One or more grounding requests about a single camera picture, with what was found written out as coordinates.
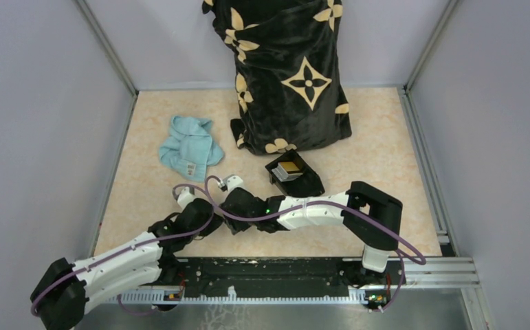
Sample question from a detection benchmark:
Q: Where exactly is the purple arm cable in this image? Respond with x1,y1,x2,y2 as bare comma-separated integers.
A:
30,183,215,318
203,175,427,314

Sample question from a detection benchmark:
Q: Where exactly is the black plastic card box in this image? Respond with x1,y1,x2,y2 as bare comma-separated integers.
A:
265,150,325,197

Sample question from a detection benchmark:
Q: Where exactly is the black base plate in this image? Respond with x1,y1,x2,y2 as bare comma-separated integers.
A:
154,257,401,300

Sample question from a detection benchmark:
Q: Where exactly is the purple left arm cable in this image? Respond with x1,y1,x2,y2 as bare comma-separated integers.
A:
30,183,215,318

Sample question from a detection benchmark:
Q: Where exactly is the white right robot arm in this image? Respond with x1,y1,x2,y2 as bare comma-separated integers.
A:
220,181,403,283

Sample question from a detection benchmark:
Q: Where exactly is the black floral plush blanket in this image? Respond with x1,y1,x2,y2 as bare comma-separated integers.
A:
201,0,352,155

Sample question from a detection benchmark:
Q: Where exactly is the light blue cloth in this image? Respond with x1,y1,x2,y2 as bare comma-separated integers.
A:
158,115,224,182

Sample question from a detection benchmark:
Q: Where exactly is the aluminium frame rail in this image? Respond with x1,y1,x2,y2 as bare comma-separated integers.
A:
66,256,481,306

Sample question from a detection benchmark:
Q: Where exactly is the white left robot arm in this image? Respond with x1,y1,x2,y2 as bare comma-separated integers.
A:
30,199,223,329

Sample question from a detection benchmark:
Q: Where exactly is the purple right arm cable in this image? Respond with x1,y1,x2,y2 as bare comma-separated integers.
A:
203,175,427,314

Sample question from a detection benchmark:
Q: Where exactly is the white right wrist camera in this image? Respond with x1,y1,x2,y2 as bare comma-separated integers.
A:
218,175,245,192

